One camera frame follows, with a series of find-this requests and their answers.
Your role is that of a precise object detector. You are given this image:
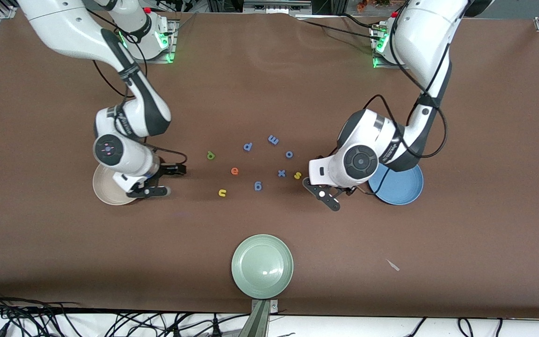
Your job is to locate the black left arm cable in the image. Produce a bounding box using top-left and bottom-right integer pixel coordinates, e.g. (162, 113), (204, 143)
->
(362, 0), (452, 159)

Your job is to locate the orange object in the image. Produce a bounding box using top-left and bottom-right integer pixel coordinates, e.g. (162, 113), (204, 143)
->
(356, 0), (394, 11)

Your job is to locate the thin black cable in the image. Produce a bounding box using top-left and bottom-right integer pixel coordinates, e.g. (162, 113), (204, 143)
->
(403, 317), (428, 337)

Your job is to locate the dark aluminium frame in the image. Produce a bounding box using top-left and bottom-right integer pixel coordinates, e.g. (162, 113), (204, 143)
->
(206, 0), (345, 15)

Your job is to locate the blue plate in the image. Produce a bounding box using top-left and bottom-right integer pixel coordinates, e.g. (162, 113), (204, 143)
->
(368, 164), (424, 206)

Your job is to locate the pale green plate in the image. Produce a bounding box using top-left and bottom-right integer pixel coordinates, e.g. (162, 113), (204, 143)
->
(231, 234), (294, 300)

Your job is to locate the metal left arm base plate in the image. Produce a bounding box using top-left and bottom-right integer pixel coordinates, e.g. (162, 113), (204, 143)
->
(372, 23), (408, 70)

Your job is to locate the silver metal plate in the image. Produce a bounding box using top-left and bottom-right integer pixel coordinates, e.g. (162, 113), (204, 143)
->
(243, 0), (313, 13)

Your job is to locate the beige brown plate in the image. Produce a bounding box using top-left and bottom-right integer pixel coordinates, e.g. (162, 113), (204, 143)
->
(93, 164), (137, 206)

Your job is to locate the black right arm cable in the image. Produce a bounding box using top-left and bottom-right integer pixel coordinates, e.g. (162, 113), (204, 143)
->
(91, 19), (188, 165)

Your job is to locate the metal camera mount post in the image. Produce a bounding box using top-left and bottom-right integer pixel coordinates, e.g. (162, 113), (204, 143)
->
(239, 299), (279, 337)

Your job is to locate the brown table cover sheet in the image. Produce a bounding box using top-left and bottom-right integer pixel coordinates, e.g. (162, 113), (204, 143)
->
(0, 7), (539, 321)

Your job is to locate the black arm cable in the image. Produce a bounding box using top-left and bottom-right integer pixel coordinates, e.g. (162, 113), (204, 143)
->
(362, 0), (452, 159)
(91, 19), (188, 165)

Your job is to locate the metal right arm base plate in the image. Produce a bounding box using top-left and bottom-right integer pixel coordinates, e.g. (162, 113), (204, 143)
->
(126, 19), (176, 64)

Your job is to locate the black cable lying on cover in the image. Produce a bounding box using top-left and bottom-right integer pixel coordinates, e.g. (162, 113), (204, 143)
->
(295, 16), (382, 40)

